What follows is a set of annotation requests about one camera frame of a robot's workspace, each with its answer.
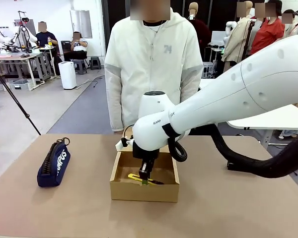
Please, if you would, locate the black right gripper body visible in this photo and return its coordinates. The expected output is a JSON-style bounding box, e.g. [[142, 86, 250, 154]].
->
[[132, 143, 160, 172]]

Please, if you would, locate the yellow utility knife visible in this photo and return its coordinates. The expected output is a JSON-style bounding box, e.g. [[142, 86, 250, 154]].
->
[[128, 173, 166, 186]]

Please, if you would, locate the brown cardboard box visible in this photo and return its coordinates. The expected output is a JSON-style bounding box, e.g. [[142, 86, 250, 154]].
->
[[110, 146, 181, 203]]

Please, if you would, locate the navy zippered pencil case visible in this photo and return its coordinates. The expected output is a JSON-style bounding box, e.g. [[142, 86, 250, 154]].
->
[[37, 137, 72, 188]]

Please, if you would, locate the person's left forearm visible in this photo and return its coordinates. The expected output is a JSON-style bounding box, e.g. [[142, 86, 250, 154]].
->
[[180, 69, 204, 105]]

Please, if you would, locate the person's right forearm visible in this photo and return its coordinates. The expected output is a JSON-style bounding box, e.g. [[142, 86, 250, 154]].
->
[[104, 71, 125, 132]]

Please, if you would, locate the person in white jacket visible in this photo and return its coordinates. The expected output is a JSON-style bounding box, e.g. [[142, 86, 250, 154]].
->
[[104, 6, 204, 136]]

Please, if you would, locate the grey plastic stool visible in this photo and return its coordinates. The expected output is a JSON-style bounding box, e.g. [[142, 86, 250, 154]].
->
[[90, 56, 102, 70], [74, 59, 88, 75]]

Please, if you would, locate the grey crate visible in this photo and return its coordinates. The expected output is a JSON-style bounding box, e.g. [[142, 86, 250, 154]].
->
[[202, 61, 216, 79]]

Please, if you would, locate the white air purifier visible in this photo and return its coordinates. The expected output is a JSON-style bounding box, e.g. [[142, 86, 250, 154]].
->
[[58, 61, 77, 90]]

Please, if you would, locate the seated person in white shirt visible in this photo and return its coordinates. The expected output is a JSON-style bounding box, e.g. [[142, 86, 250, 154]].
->
[[64, 31, 89, 62]]

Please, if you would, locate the mannequin in dark red top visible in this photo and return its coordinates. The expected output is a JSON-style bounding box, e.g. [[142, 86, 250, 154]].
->
[[188, 2, 212, 64]]

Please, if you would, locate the clear storage bin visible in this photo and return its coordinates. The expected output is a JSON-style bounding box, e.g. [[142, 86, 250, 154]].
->
[[9, 79, 32, 91]]

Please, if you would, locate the mannequin in beige coat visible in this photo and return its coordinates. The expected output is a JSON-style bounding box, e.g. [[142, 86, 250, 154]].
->
[[222, 1, 254, 75]]

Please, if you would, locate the small white desk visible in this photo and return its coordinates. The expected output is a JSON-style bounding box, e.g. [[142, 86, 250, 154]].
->
[[38, 45, 57, 77]]

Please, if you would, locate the seated person in navy shirt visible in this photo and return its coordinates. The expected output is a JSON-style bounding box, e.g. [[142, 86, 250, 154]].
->
[[36, 21, 59, 49]]

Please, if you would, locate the figure in red shirt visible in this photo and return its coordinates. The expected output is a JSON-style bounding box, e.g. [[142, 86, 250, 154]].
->
[[249, 0, 286, 57]]

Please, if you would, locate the wooden-top workbench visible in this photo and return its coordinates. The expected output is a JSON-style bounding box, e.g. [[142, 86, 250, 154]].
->
[[0, 53, 45, 87]]

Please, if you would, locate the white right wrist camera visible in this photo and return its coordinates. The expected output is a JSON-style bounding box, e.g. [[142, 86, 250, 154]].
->
[[115, 137, 134, 151]]

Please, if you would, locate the thin black camera cable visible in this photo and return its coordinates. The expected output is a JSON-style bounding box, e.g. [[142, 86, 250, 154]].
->
[[122, 124, 135, 140]]

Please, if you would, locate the black floor cable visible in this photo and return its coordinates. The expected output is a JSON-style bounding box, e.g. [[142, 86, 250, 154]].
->
[[76, 75, 101, 88]]

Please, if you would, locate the black cable sleeve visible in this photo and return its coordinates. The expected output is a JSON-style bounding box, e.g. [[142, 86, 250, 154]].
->
[[162, 122, 298, 179]]

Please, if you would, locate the grey wall panel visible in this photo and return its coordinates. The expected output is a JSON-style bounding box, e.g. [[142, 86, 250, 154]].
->
[[70, 9, 92, 39]]

